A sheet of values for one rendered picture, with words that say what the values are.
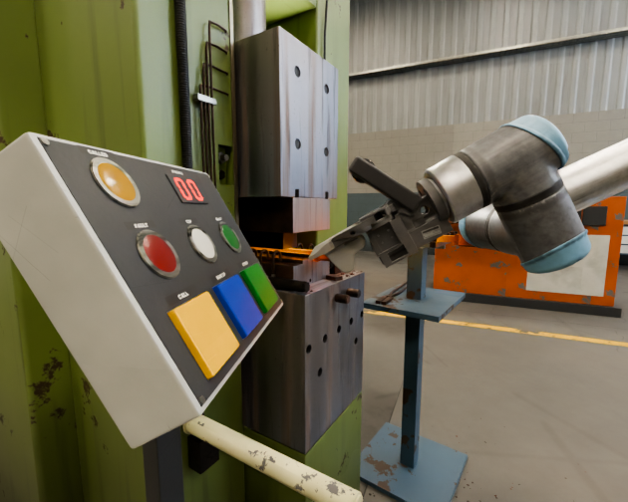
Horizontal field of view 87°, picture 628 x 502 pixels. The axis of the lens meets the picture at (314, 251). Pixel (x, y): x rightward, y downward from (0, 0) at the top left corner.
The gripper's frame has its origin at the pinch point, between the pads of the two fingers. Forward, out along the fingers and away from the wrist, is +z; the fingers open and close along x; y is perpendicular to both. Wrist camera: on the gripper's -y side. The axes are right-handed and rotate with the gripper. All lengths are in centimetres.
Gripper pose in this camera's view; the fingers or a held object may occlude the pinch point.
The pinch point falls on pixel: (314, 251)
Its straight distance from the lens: 53.1
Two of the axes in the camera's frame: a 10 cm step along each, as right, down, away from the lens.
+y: 5.0, 8.7, 0.5
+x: 1.2, -1.3, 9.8
